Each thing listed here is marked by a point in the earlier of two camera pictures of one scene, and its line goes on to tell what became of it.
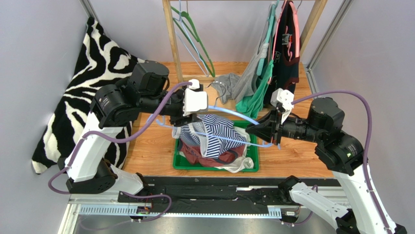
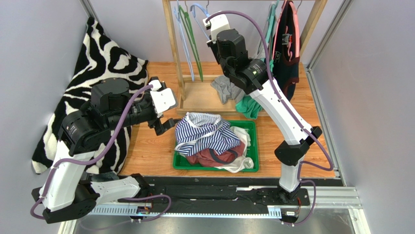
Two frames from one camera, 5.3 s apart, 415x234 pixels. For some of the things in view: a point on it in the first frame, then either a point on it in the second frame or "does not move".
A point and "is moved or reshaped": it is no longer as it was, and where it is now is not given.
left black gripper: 180,120 to 160,127
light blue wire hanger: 180,10 to 178,15
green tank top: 251,105 does not move
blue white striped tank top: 215,134 is moved or reshaped
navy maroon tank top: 283,72 does not move
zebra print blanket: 102,63 does not move
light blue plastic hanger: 271,145 to 192,9
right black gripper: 277,126 to 214,45
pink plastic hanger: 297,50 does not move
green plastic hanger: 186,19 is moved or reshaped
